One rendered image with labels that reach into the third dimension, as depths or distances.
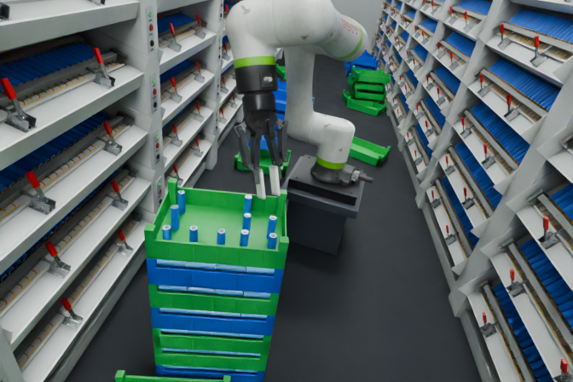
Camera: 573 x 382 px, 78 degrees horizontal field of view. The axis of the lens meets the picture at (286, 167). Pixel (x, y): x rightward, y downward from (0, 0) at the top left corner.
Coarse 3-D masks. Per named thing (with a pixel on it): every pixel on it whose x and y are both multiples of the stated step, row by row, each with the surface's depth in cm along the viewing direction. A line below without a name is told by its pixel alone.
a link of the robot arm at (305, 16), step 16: (288, 0) 69; (304, 0) 67; (320, 0) 67; (272, 16) 70; (288, 16) 69; (304, 16) 67; (320, 16) 68; (336, 16) 75; (288, 32) 70; (304, 32) 69; (320, 32) 70; (336, 32) 79; (352, 32) 92; (336, 48) 91; (352, 48) 98
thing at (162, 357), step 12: (156, 348) 92; (156, 360) 95; (168, 360) 95; (180, 360) 95; (192, 360) 95; (204, 360) 95; (216, 360) 96; (228, 360) 96; (240, 360) 96; (252, 360) 96; (264, 360) 96
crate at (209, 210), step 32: (192, 192) 91; (224, 192) 91; (160, 224) 84; (192, 224) 87; (224, 224) 88; (256, 224) 90; (160, 256) 76; (192, 256) 76; (224, 256) 76; (256, 256) 76
